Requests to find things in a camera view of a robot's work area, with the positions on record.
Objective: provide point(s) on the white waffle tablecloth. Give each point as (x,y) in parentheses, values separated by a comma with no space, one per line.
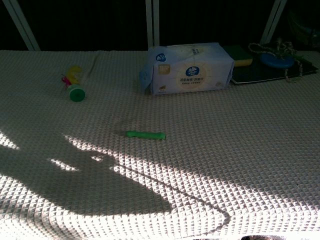
(200,175)

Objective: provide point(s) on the white frame post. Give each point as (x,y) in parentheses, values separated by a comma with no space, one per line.
(273,20)
(23,27)
(152,22)

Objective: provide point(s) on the yellow feather shuttlecock green base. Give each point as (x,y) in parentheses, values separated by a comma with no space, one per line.
(76,93)

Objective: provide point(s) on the blue round disc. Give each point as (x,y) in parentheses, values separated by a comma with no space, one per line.
(276,61)

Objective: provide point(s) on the blue white tissue pack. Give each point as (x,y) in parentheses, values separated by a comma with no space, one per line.
(190,67)

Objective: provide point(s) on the green stick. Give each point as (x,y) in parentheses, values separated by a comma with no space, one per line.
(145,135)

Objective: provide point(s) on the dark notebook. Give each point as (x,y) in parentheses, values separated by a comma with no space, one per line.
(255,73)

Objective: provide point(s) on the yellow green sponge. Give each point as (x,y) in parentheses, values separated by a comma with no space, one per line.
(238,57)

